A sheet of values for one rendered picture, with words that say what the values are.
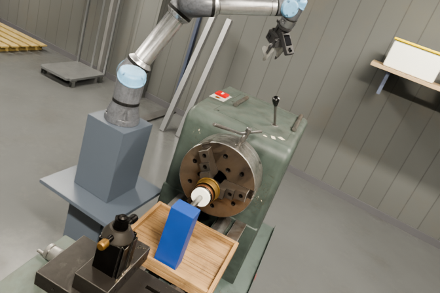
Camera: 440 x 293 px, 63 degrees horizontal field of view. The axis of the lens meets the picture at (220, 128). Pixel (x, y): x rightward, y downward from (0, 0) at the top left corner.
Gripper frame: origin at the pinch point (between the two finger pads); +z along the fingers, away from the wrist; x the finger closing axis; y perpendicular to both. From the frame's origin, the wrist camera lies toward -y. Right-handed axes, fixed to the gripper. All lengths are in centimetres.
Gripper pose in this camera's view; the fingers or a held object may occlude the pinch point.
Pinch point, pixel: (270, 59)
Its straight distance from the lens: 193.0
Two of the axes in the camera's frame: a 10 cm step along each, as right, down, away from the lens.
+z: -3.1, 6.1, 7.3
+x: -8.4, 1.8, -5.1
